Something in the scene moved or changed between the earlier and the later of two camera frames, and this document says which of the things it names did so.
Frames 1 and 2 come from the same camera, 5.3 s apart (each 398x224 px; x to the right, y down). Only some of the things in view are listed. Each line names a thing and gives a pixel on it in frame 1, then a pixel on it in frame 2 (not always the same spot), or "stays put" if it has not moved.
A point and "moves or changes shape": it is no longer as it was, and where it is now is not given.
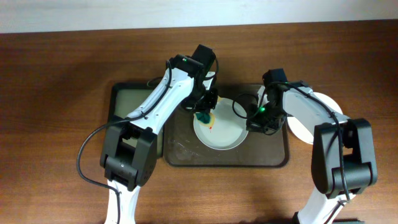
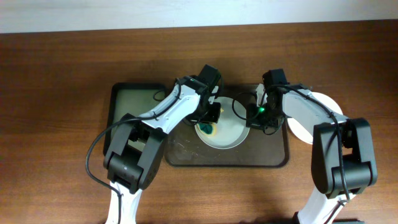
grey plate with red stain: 229,130 stays put
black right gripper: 253,124 stays put
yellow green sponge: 206,119 moves or changes shape
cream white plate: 305,131 stays put
